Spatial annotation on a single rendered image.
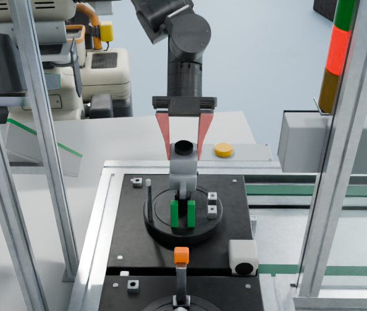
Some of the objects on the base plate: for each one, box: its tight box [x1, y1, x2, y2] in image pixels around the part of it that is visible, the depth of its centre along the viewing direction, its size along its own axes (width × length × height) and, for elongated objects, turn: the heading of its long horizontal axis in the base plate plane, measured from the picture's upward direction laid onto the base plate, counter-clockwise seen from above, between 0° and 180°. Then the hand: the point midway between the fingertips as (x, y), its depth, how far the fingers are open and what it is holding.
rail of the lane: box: [101, 160, 318, 186], centre depth 98 cm, size 6×89×11 cm, turn 89°
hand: (183, 155), depth 75 cm, fingers closed on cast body, 4 cm apart
